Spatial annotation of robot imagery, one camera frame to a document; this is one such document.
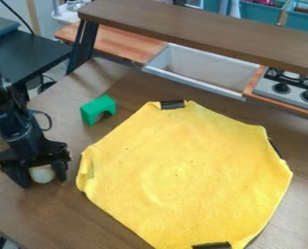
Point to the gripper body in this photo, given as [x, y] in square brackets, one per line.
[35, 154]

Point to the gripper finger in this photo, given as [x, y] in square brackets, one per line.
[61, 170]
[17, 175]

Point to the gray toy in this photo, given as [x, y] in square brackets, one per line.
[42, 174]

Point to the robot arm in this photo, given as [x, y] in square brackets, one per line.
[17, 126]

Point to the green arch block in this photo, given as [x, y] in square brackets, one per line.
[93, 108]

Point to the black side table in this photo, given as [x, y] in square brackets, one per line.
[22, 53]

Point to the yellow cloth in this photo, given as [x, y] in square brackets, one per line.
[182, 175]

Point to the toy sink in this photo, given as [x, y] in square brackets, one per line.
[203, 69]

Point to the brown wooden shelf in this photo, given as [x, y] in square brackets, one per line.
[212, 30]

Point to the toy stove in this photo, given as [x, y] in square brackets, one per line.
[286, 89]

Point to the teal storage bin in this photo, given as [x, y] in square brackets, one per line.
[268, 11]

